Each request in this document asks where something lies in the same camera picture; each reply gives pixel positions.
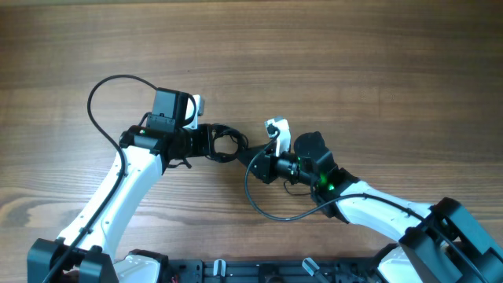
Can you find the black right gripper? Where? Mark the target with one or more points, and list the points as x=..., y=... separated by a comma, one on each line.
x=266, y=169

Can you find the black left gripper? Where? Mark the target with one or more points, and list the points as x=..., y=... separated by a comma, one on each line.
x=204, y=148

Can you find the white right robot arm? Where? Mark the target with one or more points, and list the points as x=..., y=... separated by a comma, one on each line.
x=440, y=242

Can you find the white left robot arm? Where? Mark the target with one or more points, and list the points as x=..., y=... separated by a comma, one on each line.
x=85, y=250

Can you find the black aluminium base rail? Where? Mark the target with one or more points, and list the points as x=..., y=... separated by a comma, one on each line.
x=352, y=270

